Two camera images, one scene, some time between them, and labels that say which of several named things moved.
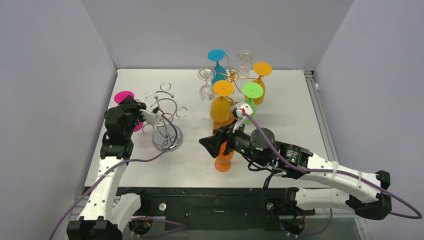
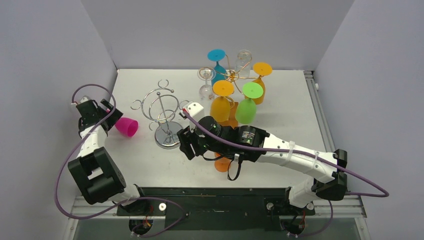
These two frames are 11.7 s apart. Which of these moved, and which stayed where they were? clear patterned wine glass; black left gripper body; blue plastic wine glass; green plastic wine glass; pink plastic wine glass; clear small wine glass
Moved: black left gripper body; pink plastic wine glass
Stayed: blue plastic wine glass; clear small wine glass; green plastic wine glass; clear patterned wine glass
